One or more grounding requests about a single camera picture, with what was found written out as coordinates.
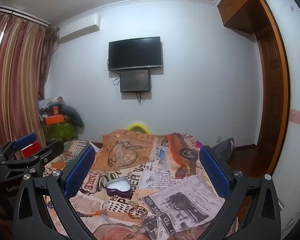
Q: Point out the printed newspaper pattern blanket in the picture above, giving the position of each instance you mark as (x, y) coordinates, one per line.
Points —
(130, 155)

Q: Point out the wooden overhead cabinet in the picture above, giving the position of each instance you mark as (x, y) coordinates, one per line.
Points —
(237, 5)

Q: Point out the yellow plastic object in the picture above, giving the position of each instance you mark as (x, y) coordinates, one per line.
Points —
(140, 125)

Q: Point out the white wall outlet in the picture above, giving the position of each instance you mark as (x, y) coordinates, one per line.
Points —
(218, 138)

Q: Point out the green patterned cloth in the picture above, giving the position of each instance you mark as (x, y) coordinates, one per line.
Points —
(60, 131)

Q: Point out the red box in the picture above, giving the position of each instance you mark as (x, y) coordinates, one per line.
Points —
(31, 150)

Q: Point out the large black wall television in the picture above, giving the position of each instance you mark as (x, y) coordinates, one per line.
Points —
(135, 52)

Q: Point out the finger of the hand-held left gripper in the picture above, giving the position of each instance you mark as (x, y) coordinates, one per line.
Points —
(25, 140)
(51, 153)

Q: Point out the dark bag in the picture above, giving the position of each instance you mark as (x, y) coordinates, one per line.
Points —
(223, 147)

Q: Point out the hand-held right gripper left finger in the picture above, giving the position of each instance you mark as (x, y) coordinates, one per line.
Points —
(80, 172)

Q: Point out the purple heart-shaped tin box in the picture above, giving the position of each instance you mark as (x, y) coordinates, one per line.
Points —
(118, 187)

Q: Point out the dark grey cloth bundle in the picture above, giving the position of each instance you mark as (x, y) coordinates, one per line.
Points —
(73, 116)

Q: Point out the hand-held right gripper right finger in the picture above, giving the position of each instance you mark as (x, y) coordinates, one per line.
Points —
(215, 171)

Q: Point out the curtain rod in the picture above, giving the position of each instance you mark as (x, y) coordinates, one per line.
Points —
(27, 17)

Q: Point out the brown wooden door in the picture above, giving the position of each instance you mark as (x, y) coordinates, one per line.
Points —
(272, 92)

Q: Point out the white air conditioner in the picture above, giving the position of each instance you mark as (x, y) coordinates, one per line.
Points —
(77, 28)

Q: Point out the long orange box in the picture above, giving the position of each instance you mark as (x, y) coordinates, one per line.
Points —
(55, 119)

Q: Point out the small black wall monitor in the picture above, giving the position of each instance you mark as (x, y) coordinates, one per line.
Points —
(135, 80)

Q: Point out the small orange box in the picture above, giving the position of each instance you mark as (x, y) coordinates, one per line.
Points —
(55, 110)

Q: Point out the striped brown curtain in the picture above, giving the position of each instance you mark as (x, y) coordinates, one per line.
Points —
(10, 67)

